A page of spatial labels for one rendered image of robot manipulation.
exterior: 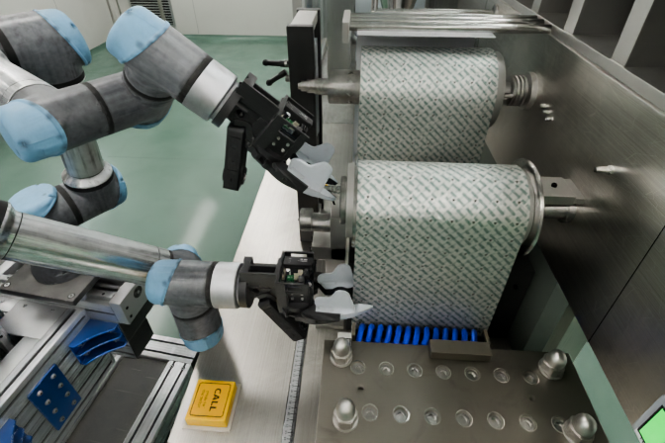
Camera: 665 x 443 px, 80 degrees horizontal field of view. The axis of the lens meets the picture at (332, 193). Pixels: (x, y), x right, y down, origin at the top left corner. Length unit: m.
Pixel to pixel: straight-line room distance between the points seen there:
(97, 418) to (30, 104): 1.31
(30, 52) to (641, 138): 0.98
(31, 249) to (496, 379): 0.74
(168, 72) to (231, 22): 5.87
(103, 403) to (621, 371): 1.56
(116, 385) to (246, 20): 5.35
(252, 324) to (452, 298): 0.43
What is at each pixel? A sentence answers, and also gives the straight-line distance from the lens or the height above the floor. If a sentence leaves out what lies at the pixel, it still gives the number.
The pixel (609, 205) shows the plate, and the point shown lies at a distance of 0.61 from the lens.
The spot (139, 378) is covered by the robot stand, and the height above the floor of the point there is 0.21.
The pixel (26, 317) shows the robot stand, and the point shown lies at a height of 0.73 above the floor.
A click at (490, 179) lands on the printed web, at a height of 1.31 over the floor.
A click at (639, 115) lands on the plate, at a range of 0.58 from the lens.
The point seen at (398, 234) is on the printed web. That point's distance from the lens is 0.57.
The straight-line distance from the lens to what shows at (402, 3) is 1.18.
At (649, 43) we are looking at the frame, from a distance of 0.63.
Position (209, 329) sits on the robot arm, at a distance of 0.76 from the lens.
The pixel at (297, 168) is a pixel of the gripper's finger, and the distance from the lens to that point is 0.58.
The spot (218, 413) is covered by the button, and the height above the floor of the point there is 0.92.
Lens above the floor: 1.62
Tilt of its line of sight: 36 degrees down
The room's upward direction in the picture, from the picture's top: straight up
